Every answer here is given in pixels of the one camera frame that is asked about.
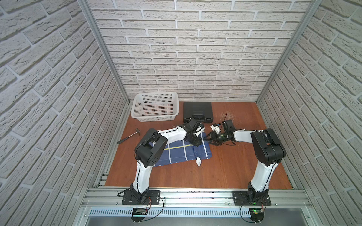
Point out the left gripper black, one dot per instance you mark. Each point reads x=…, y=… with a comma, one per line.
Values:
x=195, y=137

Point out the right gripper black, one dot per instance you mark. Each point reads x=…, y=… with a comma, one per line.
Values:
x=216, y=140

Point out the blue plaid pillowcase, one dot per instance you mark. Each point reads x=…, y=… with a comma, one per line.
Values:
x=182, y=151

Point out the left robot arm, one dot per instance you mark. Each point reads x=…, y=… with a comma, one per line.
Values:
x=150, y=148

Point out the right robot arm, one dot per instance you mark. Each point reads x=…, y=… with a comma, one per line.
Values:
x=269, y=152

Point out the black plastic tool case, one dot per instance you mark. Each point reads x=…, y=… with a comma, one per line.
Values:
x=201, y=111

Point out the white care label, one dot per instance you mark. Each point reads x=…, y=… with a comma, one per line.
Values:
x=198, y=162

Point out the white plastic basket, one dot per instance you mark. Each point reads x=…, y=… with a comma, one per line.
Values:
x=155, y=106

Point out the steel claw hammer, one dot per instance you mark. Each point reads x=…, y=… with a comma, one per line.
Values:
x=137, y=132

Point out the right controller box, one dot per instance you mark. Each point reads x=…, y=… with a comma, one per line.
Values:
x=256, y=215

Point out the controller box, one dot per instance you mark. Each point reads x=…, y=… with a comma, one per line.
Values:
x=139, y=214
x=256, y=215

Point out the left controller box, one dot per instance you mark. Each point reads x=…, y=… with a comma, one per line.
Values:
x=139, y=214

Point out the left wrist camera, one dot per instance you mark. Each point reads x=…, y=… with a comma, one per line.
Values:
x=199, y=129

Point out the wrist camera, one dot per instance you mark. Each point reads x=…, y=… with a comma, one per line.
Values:
x=227, y=126
x=199, y=129

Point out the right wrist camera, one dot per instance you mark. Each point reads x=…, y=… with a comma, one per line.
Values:
x=227, y=126

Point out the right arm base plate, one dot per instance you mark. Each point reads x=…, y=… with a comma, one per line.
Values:
x=247, y=198

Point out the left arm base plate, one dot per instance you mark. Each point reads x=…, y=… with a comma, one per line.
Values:
x=148, y=197

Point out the aluminium mounting rail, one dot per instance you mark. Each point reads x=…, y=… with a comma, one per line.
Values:
x=106, y=196

